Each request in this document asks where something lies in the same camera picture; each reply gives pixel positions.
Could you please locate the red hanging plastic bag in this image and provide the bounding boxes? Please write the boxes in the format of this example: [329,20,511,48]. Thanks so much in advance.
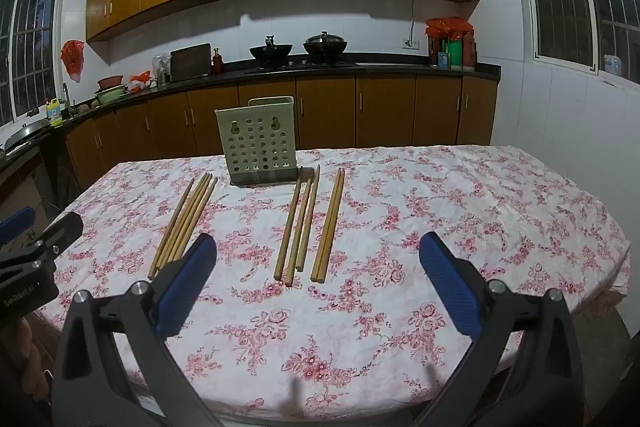
[60,39,85,84]

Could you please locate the black wok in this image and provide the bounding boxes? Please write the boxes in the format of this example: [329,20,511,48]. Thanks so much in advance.
[249,35,293,66]

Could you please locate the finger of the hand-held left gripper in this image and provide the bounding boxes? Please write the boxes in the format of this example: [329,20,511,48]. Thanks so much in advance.
[30,212,84,259]
[0,207,35,245]

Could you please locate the gas stove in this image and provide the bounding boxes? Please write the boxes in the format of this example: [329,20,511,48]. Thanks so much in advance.
[245,59,358,72]

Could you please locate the wooden base cabinets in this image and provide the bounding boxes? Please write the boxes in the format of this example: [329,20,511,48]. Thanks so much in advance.
[42,74,501,188]

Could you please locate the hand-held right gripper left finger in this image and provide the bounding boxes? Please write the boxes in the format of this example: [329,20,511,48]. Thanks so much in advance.
[52,232,221,427]

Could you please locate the green basin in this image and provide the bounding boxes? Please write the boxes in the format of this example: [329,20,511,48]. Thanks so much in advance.
[95,86,128,104]

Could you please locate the metal pan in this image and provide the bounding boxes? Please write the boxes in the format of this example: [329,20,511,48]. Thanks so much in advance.
[5,122,51,148]

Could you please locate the person's left hand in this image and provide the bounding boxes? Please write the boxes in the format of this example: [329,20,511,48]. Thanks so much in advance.
[0,314,51,408]

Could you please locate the black pot with lid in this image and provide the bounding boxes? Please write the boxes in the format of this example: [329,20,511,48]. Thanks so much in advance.
[302,32,348,58]

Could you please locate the large red plastic bag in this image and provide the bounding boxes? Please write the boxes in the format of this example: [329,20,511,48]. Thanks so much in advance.
[425,17,475,40]

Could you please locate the pink floral tablecloth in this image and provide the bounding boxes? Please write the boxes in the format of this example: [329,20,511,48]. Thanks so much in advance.
[37,144,633,420]

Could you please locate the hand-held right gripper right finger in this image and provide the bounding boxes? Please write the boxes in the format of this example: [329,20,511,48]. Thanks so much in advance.
[417,231,586,427]

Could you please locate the black kitchen countertop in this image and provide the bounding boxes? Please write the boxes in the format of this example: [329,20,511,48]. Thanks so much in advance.
[0,62,502,158]

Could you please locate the barred sliding window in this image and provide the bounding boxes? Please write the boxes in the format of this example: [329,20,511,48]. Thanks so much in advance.
[0,0,66,128]

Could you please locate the clear glass jar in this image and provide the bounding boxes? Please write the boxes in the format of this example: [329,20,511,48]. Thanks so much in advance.
[152,53,172,85]

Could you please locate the dark cutting board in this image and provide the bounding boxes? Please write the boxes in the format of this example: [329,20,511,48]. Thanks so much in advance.
[170,43,212,82]

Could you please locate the green perforated chopstick holder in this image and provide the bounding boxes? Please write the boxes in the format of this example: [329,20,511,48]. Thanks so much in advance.
[215,96,301,186]

